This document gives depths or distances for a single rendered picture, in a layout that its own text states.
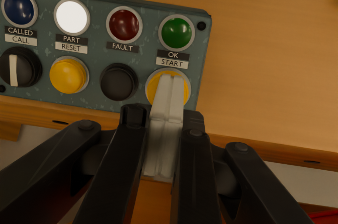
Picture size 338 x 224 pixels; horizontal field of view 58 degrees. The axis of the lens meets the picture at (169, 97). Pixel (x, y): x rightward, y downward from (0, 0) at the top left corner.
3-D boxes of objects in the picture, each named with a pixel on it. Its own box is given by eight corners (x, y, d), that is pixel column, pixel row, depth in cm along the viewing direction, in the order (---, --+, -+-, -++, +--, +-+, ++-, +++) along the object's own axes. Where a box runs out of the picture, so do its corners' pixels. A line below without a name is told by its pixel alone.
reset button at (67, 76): (86, 92, 22) (81, 98, 21) (53, 87, 22) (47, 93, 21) (88, 60, 21) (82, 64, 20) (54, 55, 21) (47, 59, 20)
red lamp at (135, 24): (139, 44, 21) (138, 35, 19) (106, 39, 21) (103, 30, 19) (143, 20, 21) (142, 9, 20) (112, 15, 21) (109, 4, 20)
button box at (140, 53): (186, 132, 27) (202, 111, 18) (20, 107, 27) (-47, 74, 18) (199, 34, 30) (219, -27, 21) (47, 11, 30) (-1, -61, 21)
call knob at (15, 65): (39, 86, 22) (32, 92, 21) (4, 81, 22) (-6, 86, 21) (39, 51, 21) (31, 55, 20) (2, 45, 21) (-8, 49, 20)
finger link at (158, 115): (156, 178, 14) (140, 176, 14) (166, 116, 21) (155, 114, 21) (166, 119, 13) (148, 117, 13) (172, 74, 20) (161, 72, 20)
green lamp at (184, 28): (189, 52, 21) (192, 43, 19) (158, 47, 21) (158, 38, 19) (193, 27, 21) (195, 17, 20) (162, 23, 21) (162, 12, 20)
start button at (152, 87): (184, 110, 22) (184, 117, 21) (145, 104, 22) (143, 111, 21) (191, 73, 21) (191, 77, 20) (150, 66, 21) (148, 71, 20)
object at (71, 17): (88, 36, 21) (83, 27, 19) (56, 31, 21) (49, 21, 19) (93, 12, 21) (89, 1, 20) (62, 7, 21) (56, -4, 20)
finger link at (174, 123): (166, 119, 13) (183, 122, 13) (172, 74, 20) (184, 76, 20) (156, 178, 14) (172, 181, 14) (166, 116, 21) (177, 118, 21)
